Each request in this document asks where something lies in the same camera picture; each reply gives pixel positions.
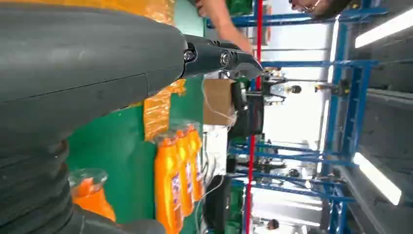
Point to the orange drink bottle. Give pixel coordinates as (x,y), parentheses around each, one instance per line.
(93,200)
(166,181)
(197,161)
(187,193)

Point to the long ceiling light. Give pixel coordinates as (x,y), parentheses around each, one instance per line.
(384,27)
(376,177)

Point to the brown cardboard box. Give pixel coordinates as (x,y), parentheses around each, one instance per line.
(217,103)

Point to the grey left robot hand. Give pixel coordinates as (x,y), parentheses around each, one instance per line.
(80,58)

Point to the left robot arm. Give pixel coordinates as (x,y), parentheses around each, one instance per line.
(32,193)

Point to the green table mat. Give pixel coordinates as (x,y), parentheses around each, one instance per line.
(129,161)

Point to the person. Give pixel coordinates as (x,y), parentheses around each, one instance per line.
(273,224)
(322,8)
(294,89)

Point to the blue steel rack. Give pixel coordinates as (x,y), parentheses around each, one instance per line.
(355,97)

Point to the red pole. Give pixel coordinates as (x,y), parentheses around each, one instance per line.
(250,181)

